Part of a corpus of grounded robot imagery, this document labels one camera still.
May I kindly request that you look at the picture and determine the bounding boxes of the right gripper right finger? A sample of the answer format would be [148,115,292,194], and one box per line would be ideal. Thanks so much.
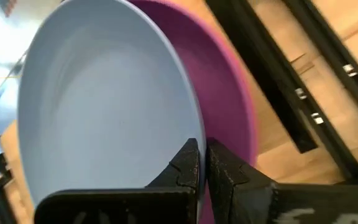
[206,138,358,224]

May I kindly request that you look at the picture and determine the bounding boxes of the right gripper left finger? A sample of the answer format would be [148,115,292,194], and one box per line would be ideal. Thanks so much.
[33,138,201,224]

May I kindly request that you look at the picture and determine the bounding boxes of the blue plate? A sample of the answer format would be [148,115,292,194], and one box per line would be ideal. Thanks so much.
[17,0,207,208]

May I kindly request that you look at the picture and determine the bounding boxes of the magenta purple plate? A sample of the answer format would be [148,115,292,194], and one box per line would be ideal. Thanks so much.
[129,0,259,224]

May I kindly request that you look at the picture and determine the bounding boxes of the wooden shelf board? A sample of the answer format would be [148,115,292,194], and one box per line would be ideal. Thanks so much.
[166,0,358,185]

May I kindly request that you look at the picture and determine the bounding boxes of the black aluminium table frame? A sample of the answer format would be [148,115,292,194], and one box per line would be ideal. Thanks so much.
[280,0,358,131]

